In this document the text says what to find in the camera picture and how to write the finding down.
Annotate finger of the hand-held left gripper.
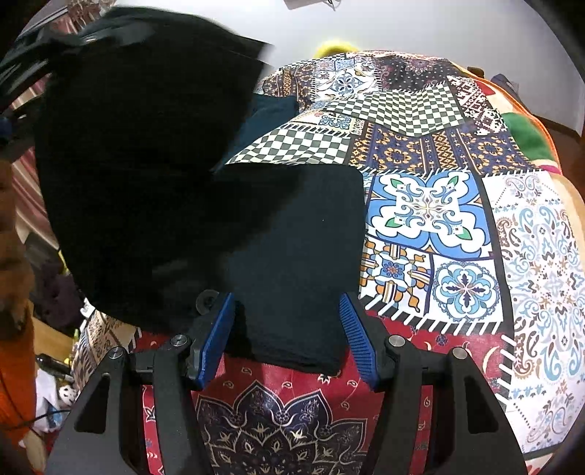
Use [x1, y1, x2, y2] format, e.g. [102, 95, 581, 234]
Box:
[59, 20, 157, 52]

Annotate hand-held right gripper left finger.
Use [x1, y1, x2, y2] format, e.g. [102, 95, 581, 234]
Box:
[46, 289, 237, 475]

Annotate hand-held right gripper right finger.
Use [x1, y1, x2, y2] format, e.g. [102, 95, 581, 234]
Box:
[339, 292, 529, 475]

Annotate black pants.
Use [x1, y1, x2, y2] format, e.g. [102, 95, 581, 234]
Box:
[34, 4, 367, 373]

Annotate striped pink curtain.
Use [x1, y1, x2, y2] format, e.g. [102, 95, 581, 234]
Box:
[9, 151, 60, 250]

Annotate patterned patchwork bedspread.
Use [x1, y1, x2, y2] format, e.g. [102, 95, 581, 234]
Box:
[73, 50, 581, 475]

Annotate dark blue garment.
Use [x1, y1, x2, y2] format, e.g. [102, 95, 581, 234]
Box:
[224, 94, 300, 160]

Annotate white crumpled cloth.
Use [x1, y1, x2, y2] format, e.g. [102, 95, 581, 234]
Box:
[35, 370, 78, 432]

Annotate yellow foam tube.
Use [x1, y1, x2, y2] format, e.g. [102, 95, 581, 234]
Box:
[313, 40, 362, 58]

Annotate orange green fleece blanket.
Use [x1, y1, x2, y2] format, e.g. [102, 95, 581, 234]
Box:
[466, 68, 567, 183]

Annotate grey backpack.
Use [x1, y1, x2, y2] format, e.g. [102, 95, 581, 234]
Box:
[491, 73, 522, 93]

